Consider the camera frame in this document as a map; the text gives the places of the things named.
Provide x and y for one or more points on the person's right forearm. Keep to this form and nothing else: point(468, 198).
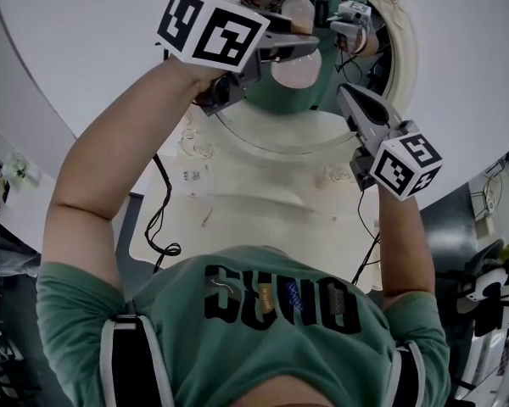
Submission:
point(405, 248)

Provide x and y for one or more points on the person in green shirt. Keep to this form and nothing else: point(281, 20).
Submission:
point(246, 354)

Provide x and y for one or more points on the black stool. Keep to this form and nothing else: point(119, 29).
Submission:
point(492, 316)

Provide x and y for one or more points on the black metal chairs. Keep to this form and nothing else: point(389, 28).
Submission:
point(4, 354)

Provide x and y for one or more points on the oval mirror cream frame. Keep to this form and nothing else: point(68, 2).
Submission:
point(280, 139)

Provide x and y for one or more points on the white flowers in vase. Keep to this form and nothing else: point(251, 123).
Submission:
point(19, 168)

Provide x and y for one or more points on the white round device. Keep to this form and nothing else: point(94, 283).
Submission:
point(488, 288)

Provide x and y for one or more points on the dark hairpin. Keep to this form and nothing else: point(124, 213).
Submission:
point(207, 218)

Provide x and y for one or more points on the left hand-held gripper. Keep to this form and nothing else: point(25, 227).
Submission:
point(212, 32)

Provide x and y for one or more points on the white shelf unit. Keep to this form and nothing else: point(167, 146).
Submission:
point(42, 210)

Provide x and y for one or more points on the cream carved dressing table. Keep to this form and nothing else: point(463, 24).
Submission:
point(258, 227)

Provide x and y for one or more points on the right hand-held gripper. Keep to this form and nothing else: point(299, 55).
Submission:
point(407, 168)

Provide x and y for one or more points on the person's left forearm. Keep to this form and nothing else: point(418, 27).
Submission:
point(123, 142)

